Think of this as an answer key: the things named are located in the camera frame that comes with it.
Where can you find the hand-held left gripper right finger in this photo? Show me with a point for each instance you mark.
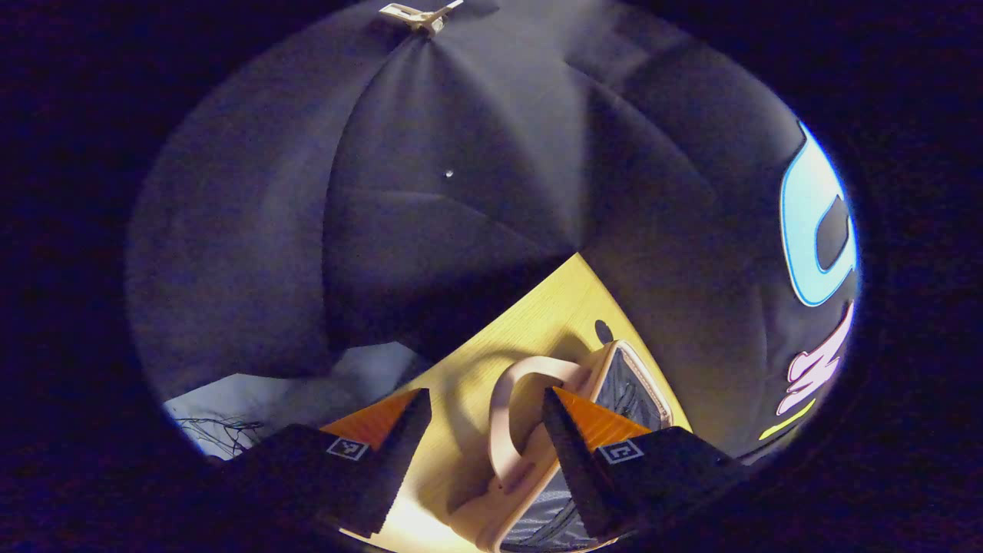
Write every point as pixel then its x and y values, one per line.
pixel 576 468

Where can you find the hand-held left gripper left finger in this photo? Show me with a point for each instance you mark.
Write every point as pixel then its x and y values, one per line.
pixel 384 468

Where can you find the pink suitcase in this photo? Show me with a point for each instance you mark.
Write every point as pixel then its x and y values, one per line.
pixel 507 399

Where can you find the black backdrop cloth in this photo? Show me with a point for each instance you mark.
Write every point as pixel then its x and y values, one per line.
pixel 461 230

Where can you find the white cloth clip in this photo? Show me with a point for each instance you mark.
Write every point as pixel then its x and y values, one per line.
pixel 418 14

